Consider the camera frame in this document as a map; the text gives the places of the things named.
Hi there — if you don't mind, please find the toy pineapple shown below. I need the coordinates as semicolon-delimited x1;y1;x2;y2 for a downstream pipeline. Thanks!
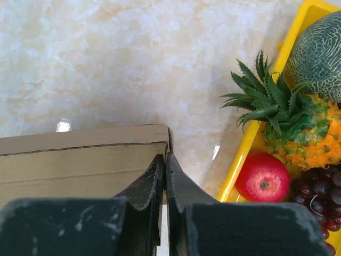
223;51;340;171

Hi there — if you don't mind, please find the dark purple grape bunch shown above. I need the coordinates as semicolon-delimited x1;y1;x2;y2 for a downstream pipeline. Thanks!
290;165;340;255

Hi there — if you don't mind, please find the green netted melon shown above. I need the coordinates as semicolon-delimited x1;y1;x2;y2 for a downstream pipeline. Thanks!
285;11;340;102

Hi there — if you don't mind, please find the yellow plastic fruit tray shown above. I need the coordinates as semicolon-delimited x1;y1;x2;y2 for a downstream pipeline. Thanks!
217;1;340;203

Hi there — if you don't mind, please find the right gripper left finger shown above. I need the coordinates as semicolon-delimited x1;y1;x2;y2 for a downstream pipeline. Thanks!
1;154;164;255

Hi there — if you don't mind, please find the brown cardboard box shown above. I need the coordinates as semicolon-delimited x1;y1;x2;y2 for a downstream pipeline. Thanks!
1;124;173;205

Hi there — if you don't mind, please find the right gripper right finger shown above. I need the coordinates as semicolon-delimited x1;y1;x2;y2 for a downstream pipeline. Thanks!
165;153;330;256

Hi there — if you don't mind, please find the red apple near front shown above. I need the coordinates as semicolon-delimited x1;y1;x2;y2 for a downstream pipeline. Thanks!
235;151;290;202

